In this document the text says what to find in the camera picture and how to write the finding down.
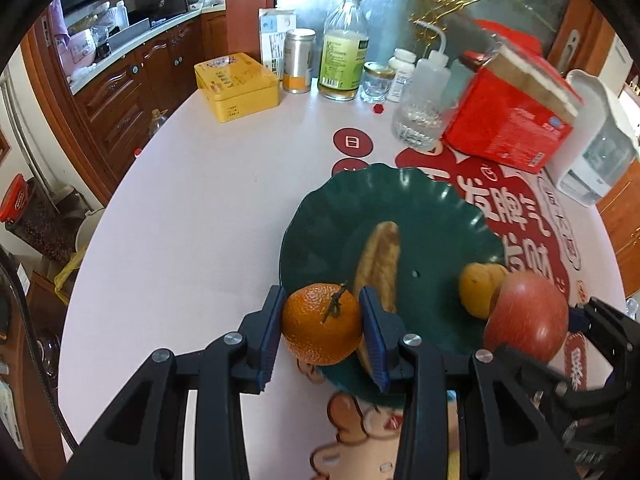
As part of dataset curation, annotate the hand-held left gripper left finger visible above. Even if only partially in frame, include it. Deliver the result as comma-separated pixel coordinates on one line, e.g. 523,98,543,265
65,285,287,480

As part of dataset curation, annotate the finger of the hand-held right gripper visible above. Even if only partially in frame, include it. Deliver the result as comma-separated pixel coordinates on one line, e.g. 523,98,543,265
494,343,572,402
568,296,640,382

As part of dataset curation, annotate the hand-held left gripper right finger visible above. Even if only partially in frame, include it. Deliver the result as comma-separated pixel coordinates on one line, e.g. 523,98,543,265
359,286,568,480

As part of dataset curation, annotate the red apple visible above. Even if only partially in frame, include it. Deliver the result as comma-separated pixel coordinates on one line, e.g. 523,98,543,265
482,272,571,363

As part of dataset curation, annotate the orange mandarin with stem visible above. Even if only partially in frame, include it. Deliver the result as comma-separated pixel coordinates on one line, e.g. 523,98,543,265
281,282,363,366

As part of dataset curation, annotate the dark green scalloped plate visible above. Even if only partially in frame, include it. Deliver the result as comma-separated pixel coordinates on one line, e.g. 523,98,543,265
279,162,506,403

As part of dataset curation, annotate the spotted ripe banana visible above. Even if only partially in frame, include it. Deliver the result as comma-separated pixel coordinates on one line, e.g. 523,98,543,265
352,221,401,378

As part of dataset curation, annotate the yellow orange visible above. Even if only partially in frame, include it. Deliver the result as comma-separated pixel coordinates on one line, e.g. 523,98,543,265
459,261,510,320

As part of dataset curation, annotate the brown wooden side cabinet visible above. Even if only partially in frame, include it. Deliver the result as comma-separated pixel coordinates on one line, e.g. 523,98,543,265
595,160,640,301

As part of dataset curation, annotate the white cup dispenser box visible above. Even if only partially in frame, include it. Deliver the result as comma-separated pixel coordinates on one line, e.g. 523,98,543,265
545,69,640,207

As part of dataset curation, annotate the red package of paper cups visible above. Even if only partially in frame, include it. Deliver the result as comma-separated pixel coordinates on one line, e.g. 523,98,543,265
441,19,585,175

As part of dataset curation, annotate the white bucket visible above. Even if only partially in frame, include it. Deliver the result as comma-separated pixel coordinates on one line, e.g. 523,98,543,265
75,206,107,253

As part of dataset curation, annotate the yellow plastic bag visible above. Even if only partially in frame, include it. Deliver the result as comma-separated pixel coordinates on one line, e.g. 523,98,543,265
54,250,86,306

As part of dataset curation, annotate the clear drinking glass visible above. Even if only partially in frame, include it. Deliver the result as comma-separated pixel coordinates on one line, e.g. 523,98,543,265
391,92,448,151

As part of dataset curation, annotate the plastic oil bottle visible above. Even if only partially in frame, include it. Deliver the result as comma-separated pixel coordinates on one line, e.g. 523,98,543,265
148,108,169,138

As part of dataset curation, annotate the yellow tin box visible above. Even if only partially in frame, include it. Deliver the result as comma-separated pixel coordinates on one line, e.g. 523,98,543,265
194,52,281,122

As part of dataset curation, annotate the small jar with gold lid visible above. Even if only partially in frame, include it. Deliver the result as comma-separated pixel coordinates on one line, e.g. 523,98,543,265
361,61,396,104

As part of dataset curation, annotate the clear container with red lid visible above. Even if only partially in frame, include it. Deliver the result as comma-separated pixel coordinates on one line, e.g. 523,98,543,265
0,174,76,263

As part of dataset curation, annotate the clear squeeze wash bottle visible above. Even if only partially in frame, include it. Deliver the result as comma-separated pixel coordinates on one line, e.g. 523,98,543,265
407,20,452,111

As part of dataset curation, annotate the white pill bottle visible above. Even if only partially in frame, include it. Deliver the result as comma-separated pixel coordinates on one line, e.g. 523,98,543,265
386,48,417,103

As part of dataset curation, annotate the silver metal can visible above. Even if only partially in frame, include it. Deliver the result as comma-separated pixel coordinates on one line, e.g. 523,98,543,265
283,28,317,95

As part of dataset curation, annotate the glass bottle with black cap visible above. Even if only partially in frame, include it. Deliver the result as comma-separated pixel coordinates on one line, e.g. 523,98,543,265
318,0,367,102

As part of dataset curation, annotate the brown wooden kitchen base cabinet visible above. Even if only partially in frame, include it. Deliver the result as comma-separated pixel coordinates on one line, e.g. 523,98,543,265
70,12,228,201

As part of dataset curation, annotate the white paper carton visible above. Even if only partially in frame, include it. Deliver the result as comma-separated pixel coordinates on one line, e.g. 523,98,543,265
258,7,297,78

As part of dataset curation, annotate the pink hanging cloth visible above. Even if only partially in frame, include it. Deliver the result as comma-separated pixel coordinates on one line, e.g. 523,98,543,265
47,0,71,48

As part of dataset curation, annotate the silver door handle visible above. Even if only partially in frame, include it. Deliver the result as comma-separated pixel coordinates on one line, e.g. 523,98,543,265
560,30,581,71

